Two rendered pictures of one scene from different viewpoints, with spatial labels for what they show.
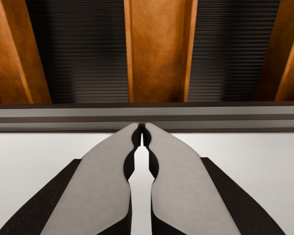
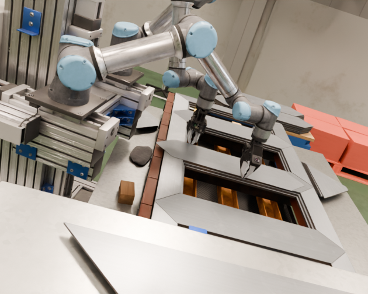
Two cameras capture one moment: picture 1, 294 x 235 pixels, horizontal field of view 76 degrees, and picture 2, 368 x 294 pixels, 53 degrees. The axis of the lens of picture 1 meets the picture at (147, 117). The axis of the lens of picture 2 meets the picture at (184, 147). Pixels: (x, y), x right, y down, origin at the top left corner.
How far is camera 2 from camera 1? 157 cm
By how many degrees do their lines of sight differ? 36
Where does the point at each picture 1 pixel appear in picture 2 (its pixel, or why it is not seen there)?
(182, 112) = (234, 179)
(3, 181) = (266, 178)
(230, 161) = (228, 169)
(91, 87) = not seen: hidden behind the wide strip
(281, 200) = (215, 161)
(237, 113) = (225, 176)
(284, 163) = (218, 166)
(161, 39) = not seen: hidden behind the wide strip
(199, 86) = not seen: hidden behind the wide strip
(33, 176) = (260, 177)
